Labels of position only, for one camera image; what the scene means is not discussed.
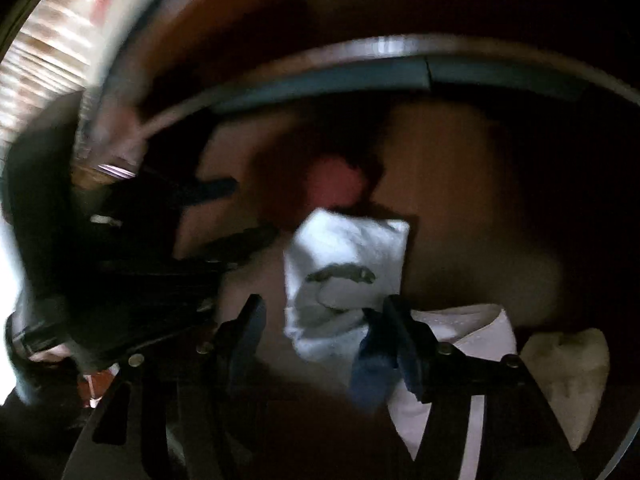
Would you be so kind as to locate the pink striped cloth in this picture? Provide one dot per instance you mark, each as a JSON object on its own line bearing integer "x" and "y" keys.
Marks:
{"x": 50, "y": 60}

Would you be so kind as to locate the white underwear with dark print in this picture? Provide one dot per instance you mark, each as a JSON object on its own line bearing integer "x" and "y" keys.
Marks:
{"x": 345, "y": 255}

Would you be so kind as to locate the dark blue underwear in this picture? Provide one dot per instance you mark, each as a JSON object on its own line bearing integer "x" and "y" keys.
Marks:
{"x": 370, "y": 370}

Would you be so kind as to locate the wooden drawer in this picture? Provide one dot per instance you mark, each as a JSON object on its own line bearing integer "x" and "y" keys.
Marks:
{"x": 450, "y": 160}

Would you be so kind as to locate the red underwear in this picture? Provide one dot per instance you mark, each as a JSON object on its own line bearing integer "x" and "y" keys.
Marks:
{"x": 335, "y": 182}

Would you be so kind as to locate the beige underwear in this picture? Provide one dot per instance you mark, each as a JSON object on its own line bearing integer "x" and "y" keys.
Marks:
{"x": 570, "y": 375}

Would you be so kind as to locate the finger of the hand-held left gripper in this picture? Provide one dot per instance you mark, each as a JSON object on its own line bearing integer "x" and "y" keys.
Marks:
{"x": 210, "y": 188}
{"x": 250, "y": 241}

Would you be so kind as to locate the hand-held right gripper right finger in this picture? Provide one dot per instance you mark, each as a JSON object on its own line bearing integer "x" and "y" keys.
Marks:
{"x": 410, "y": 360}

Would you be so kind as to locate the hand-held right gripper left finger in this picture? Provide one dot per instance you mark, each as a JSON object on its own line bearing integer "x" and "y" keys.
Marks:
{"x": 250, "y": 335}

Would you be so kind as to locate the white folded underwear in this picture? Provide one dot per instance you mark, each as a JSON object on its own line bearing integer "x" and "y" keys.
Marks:
{"x": 480, "y": 330}

